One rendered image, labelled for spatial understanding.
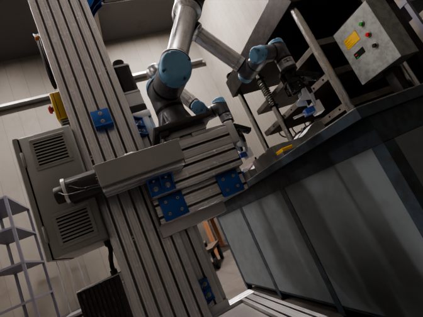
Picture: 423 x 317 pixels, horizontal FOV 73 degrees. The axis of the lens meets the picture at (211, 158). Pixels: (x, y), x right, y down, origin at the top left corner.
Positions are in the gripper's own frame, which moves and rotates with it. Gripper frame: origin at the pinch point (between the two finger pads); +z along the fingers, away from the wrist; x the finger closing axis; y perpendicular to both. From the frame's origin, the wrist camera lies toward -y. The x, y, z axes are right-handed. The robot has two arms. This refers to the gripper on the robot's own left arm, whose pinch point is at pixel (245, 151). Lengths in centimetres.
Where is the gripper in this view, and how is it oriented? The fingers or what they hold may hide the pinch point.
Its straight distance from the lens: 164.1
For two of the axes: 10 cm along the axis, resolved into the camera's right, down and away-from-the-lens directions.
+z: 4.0, 9.0, -2.0
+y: -8.8, 3.0, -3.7
